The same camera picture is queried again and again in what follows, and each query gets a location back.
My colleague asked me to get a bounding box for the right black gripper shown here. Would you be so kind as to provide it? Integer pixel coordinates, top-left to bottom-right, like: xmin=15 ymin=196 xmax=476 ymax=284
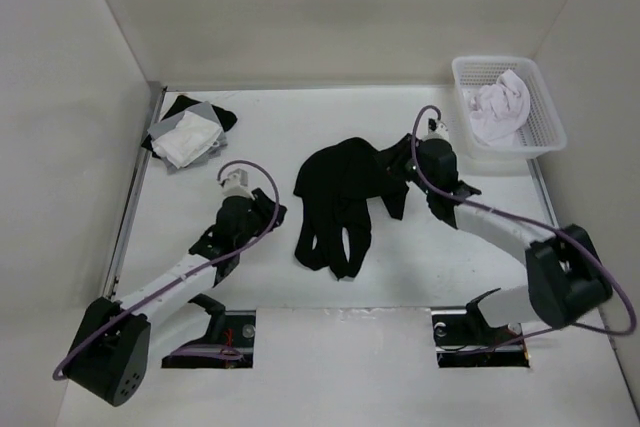
xmin=372 ymin=134 xmax=435 ymax=196

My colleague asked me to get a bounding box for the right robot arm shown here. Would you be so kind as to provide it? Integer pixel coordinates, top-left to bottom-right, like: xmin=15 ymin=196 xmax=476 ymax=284
xmin=376 ymin=135 xmax=613 ymax=343

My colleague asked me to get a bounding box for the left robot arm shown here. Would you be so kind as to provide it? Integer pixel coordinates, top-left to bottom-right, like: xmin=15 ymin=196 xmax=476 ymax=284
xmin=53 ymin=189 xmax=287 ymax=407

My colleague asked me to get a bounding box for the white tank top in basket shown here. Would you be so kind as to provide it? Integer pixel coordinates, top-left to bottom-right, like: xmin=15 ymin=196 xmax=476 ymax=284
xmin=467 ymin=69 xmax=531 ymax=147

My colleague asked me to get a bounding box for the folded white tank top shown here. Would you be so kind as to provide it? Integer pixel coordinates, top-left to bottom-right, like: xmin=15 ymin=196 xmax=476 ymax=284
xmin=152 ymin=112 xmax=223 ymax=168

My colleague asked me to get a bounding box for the white plastic basket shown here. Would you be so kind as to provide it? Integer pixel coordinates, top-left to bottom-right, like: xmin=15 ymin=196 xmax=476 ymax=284
xmin=451 ymin=56 xmax=567 ymax=160

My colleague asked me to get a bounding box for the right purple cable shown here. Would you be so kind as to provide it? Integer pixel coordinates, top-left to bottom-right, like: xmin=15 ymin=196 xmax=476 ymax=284
xmin=410 ymin=105 xmax=637 ymax=356

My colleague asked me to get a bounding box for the purple cable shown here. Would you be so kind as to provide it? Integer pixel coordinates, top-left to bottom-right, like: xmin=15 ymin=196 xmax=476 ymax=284
xmin=410 ymin=105 xmax=637 ymax=356
xmin=52 ymin=160 xmax=281 ymax=382

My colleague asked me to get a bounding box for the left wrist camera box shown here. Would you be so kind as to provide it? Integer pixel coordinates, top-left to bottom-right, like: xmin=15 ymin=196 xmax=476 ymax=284
xmin=220 ymin=169 xmax=252 ymax=198

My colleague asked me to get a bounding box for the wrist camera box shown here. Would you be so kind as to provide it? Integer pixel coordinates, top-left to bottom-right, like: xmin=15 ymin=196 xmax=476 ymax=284
xmin=220 ymin=169 xmax=252 ymax=198
xmin=423 ymin=118 xmax=450 ymax=142

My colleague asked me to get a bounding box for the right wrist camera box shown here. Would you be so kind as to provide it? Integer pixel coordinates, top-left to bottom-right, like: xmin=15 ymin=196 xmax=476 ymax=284
xmin=423 ymin=118 xmax=450 ymax=142

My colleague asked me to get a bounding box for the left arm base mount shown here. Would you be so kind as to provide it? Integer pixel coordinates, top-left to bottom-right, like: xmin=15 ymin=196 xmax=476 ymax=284
xmin=161 ymin=294 xmax=257 ymax=369

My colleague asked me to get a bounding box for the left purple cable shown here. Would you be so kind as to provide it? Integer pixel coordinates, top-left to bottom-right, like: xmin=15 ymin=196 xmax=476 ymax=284
xmin=52 ymin=160 xmax=281 ymax=382

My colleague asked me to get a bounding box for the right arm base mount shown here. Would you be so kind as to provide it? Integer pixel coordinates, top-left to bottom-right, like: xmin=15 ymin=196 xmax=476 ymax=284
xmin=431 ymin=289 xmax=530 ymax=368

